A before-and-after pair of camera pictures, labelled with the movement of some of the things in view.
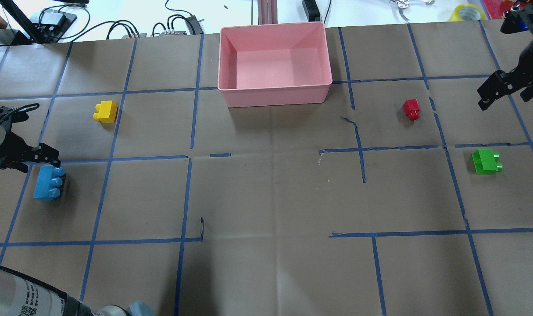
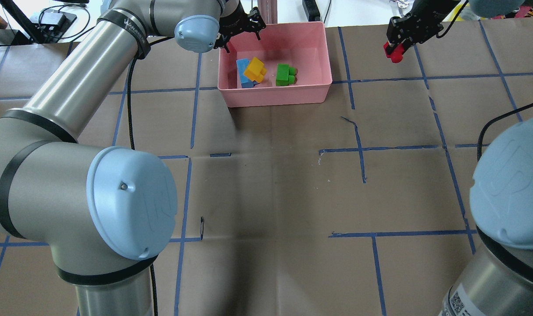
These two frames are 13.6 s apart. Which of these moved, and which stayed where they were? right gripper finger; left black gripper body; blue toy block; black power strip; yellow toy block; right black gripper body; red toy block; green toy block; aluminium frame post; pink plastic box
Moved: left black gripper body; right gripper finger; red toy block; blue toy block; green toy block; yellow toy block; right black gripper body
Stayed: pink plastic box; aluminium frame post; black power strip
